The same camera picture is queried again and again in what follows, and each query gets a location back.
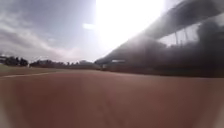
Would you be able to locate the large building with sloped roof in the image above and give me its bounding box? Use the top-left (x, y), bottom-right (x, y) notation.
top-left (94, 0), bottom-right (224, 79)

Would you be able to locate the row of trees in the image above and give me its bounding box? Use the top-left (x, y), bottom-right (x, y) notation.
top-left (0, 55), bottom-right (101, 70)

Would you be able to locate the reddish brown paved path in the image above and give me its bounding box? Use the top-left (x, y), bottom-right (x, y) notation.
top-left (0, 69), bottom-right (224, 128)

